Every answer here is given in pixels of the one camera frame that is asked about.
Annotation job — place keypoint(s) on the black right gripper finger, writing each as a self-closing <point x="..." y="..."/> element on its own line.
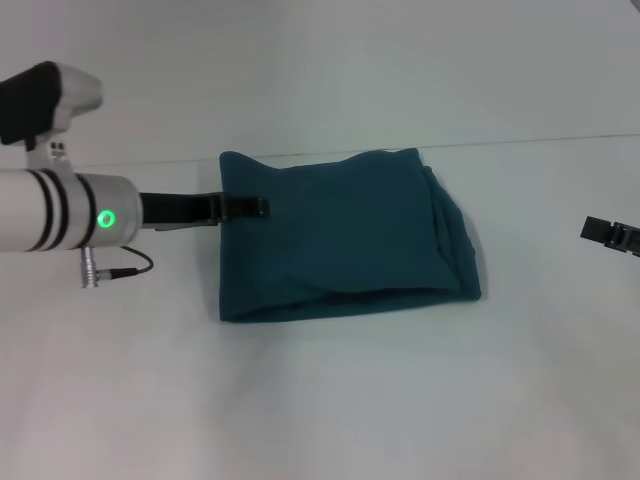
<point x="597" y="228"/>

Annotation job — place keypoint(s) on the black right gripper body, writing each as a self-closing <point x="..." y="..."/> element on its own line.
<point x="627" y="240"/>

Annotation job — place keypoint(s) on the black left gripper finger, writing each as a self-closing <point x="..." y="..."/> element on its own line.
<point x="245" y="215"/>
<point x="245" y="203"/>

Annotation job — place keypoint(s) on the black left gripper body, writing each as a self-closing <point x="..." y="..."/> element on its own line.
<point x="175" y="207"/>

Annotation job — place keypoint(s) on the teal t-shirt with FREE print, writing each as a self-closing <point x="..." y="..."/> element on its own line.
<point x="340" y="240"/>

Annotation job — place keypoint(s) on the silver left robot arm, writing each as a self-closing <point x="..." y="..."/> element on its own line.
<point x="50" y="210"/>

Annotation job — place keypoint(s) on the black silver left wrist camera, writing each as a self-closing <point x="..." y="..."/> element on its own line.
<point x="35" y="100"/>

